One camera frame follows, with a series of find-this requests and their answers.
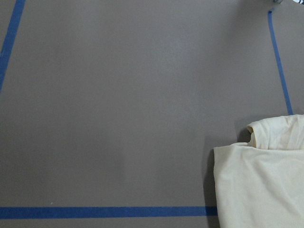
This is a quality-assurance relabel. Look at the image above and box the aluminium frame post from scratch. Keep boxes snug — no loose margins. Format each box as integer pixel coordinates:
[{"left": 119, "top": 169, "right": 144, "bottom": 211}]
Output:
[{"left": 271, "top": 0, "right": 283, "bottom": 4}]

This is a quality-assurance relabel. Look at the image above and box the beige long-sleeve printed shirt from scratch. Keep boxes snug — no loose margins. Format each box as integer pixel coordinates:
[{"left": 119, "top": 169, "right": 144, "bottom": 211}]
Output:
[{"left": 213, "top": 114, "right": 304, "bottom": 228}]

